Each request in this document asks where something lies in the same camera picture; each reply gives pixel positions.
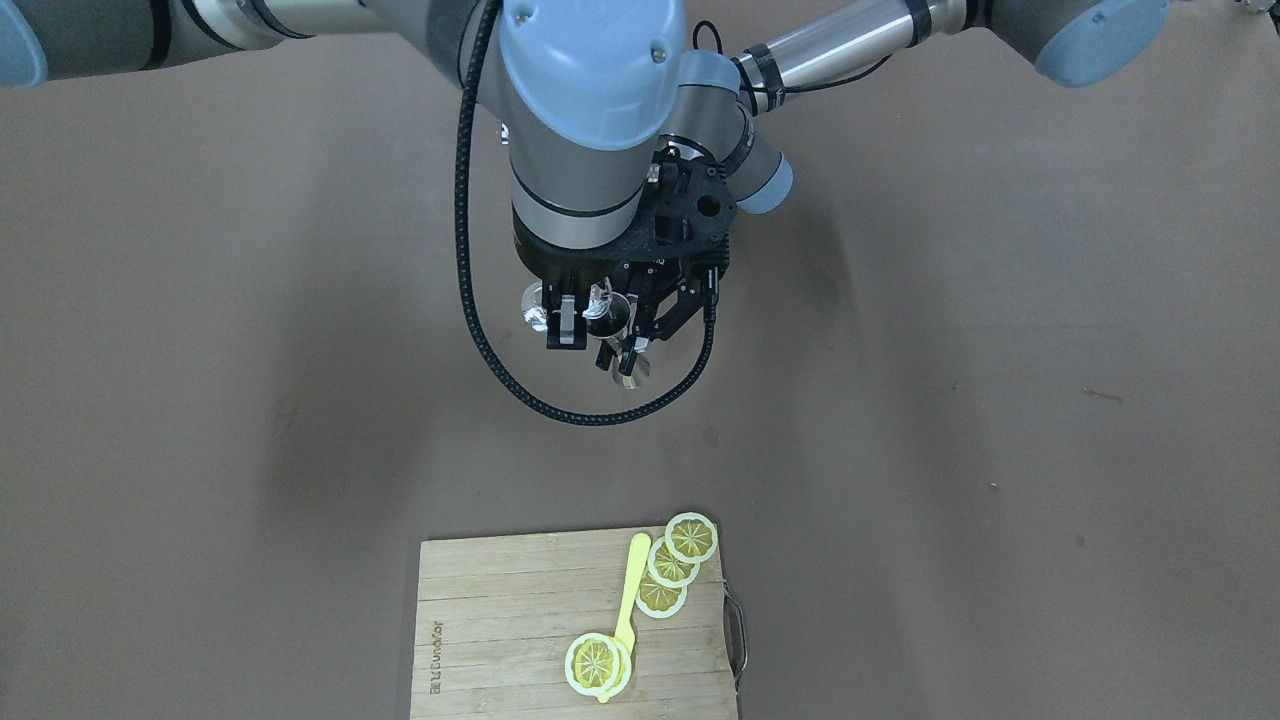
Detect lemon slice front large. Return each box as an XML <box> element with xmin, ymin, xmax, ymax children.
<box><xmin>564</xmin><ymin>632</ymin><xmax>634</xmax><ymax>703</ymax></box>

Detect yellow plastic knife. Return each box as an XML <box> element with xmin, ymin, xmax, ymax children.
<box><xmin>598</xmin><ymin>532</ymin><xmax>652</xmax><ymax>705</ymax></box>

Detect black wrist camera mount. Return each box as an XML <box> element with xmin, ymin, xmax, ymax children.
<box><xmin>623</xmin><ymin>146</ymin><xmax>737</xmax><ymax>273</ymax></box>

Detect steel jigger measuring cup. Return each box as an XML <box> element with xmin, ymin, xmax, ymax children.
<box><xmin>584</xmin><ymin>287</ymin><xmax>652</xmax><ymax>389</ymax></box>

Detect bamboo cutting board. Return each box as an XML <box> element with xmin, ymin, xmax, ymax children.
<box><xmin>407</xmin><ymin>528</ymin><xmax>745</xmax><ymax>719</ymax></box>

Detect lemon slice top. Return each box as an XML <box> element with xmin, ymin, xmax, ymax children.
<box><xmin>664</xmin><ymin>511</ymin><xmax>719</xmax><ymax>564</ymax></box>

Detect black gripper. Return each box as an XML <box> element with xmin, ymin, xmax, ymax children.
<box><xmin>515</xmin><ymin>228</ymin><xmax>713</xmax><ymax>377</ymax></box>

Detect small clear glass cup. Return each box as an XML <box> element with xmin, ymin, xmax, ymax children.
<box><xmin>520</xmin><ymin>281</ymin><xmax>617</xmax><ymax>334</ymax></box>

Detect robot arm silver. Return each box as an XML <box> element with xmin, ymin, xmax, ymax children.
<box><xmin>585</xmin><ymin>1</ymin><xmax>1170</xmax><ymax>388</ymax></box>
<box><xmin>3</xmin><ymin>1</ymin><xmax>691</xmax><ymax>348</ymax></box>

